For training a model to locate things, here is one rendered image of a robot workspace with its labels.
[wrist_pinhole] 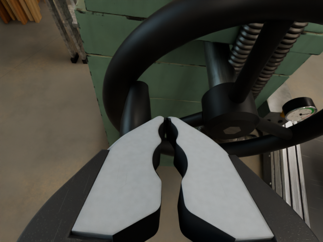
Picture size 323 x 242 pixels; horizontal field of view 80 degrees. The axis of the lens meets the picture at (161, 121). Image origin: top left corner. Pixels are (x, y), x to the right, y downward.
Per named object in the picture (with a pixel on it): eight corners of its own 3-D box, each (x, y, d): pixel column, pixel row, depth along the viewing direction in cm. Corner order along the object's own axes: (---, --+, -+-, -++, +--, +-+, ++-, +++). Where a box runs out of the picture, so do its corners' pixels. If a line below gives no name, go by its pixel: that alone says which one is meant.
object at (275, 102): (253, 127, 56) (270, 113, 49) (244, 93, 62) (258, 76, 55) (280, 129, 56) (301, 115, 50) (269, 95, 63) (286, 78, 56)
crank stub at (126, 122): (156, 144, 14) (142, 154, 16) (157, 83, 17) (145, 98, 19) (124, 137, 13) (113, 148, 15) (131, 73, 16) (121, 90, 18)
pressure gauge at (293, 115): (274, 124, 48) (298, 106, 41) (270, 111, 50) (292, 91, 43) (297, 126, 49) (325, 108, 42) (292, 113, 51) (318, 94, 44)
